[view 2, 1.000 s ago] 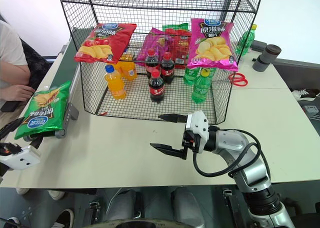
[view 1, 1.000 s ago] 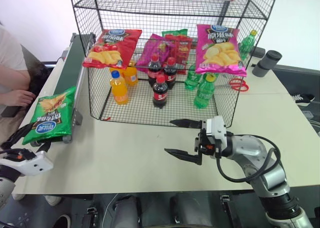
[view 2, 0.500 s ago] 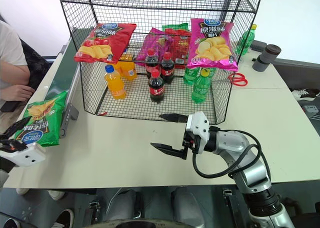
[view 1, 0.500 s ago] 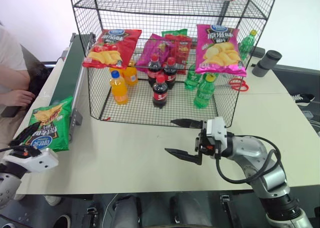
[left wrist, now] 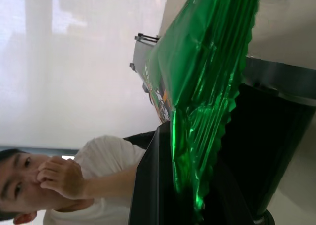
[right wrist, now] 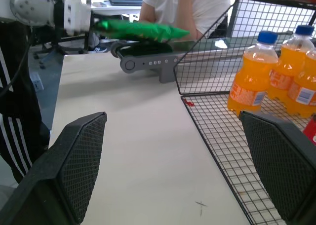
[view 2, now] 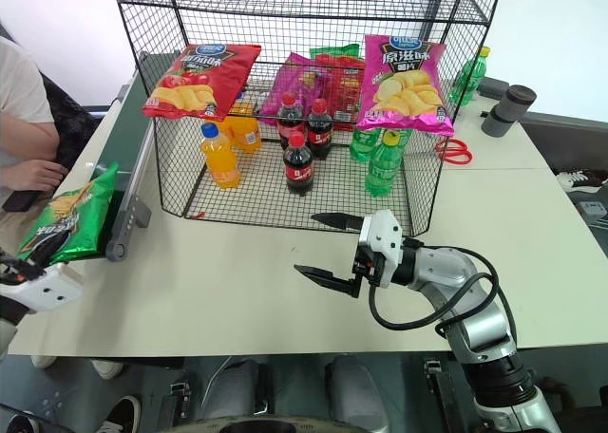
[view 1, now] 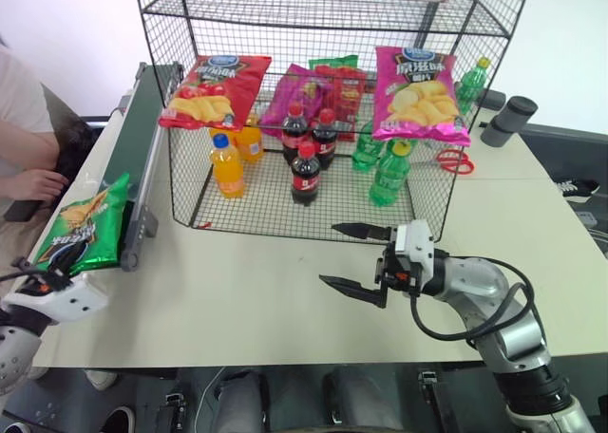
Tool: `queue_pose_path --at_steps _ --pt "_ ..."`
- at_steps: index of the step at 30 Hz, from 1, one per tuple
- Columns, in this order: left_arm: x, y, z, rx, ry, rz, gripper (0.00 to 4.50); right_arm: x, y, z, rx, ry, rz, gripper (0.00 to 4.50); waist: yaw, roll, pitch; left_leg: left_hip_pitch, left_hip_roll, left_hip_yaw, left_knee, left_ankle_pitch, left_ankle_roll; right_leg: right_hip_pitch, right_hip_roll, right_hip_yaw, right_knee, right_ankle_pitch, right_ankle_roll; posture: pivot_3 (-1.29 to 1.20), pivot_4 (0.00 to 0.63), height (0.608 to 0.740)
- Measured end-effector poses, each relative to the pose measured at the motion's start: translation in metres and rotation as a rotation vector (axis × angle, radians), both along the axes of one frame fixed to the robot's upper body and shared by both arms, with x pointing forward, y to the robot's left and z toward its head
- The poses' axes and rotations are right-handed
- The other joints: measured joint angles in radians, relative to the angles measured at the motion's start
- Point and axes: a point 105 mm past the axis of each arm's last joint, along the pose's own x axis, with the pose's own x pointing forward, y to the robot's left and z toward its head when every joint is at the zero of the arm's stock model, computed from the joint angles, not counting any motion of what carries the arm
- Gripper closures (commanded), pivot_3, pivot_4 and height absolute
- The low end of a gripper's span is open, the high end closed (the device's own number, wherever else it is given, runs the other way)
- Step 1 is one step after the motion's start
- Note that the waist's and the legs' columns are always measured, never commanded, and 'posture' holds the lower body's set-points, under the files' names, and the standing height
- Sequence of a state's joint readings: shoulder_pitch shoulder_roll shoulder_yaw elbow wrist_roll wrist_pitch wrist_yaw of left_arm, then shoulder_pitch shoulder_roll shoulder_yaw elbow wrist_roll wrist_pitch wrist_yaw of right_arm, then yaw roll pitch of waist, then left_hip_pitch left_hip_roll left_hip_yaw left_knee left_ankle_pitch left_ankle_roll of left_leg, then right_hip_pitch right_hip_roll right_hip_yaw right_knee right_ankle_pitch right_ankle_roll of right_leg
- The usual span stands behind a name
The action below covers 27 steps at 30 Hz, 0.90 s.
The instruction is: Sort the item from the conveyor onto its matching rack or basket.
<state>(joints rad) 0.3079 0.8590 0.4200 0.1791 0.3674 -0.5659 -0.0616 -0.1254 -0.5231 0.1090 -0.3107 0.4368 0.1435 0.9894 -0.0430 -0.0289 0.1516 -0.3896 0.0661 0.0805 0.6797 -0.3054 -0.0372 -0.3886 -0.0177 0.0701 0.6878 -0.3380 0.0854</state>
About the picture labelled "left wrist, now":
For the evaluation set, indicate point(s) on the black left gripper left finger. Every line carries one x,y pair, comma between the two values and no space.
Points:
153,185

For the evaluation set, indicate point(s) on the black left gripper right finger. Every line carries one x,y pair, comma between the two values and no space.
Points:
261,141

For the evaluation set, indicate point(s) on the green foil snack bag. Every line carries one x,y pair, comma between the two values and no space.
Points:
205,69

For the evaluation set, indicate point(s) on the grey conveyor unit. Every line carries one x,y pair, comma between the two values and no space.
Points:
143,59

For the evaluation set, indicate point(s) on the bystander bare hand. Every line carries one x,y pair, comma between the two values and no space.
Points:
63,179

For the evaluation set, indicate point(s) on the black chair back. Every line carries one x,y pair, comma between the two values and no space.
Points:
139,138

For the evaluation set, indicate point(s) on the bystander in white T-shirt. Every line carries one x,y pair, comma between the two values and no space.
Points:
106,156

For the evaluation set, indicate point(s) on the dark grey metal bar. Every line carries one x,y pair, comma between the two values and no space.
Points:
279,79

